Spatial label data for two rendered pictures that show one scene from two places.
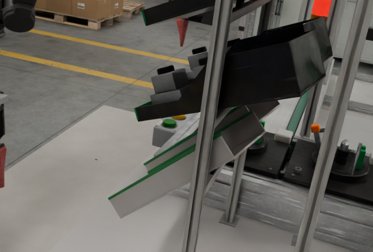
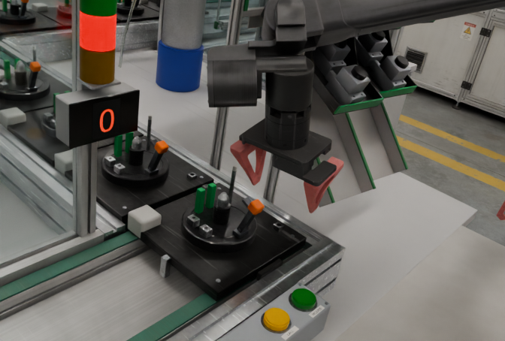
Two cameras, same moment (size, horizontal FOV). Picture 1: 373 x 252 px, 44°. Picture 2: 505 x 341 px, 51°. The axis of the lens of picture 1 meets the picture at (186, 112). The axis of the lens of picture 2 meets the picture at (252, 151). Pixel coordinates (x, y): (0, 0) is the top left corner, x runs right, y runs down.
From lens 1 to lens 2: 189 cm
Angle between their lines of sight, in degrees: 127
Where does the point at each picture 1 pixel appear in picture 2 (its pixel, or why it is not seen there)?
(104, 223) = (391, 258)
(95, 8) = not seen: outside the picture
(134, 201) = (391, 149)
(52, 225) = (440, 270)
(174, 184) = (374, 112)
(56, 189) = (450, 315)
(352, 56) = not seen: outside the picture
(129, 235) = (367, 240)
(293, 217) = not seen: hidden behind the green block
